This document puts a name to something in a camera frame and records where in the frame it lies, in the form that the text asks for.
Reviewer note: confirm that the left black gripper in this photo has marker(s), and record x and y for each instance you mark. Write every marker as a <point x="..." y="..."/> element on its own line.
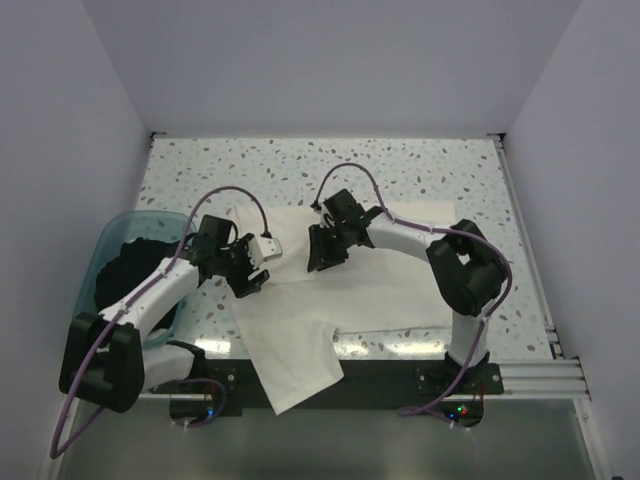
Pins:
<point x="241" y="285"/>

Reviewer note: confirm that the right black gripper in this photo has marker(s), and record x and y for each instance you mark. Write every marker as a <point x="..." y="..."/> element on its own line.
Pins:
<point x="320" y="255"/>

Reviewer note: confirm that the white t-shirt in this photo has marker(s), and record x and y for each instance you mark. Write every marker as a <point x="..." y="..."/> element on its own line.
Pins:
<point x="288" y="327"/>

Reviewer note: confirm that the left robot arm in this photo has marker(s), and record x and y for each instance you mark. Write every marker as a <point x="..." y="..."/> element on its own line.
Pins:
<point x="105" y="361"/>

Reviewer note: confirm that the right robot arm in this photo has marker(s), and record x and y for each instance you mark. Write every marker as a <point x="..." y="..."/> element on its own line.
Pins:
<point x="470" y="273"/>

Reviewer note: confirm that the black clothes in basket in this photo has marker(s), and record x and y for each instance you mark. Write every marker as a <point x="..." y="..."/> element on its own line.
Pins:
<point x="135" y="262"/>

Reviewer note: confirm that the blue plastic basket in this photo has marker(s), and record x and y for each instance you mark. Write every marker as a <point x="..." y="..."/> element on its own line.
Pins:
<point x="164" y="226"/>

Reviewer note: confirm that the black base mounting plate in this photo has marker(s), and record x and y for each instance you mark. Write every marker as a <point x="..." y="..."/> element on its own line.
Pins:
<point x="366" y="385"/>

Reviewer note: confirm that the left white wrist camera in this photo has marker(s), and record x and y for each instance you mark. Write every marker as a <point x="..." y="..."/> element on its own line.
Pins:
<point x="263" y="249"/>

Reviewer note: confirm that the aluminium frame rail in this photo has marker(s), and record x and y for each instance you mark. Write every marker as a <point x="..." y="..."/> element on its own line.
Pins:
<point x="540" y="380"/>

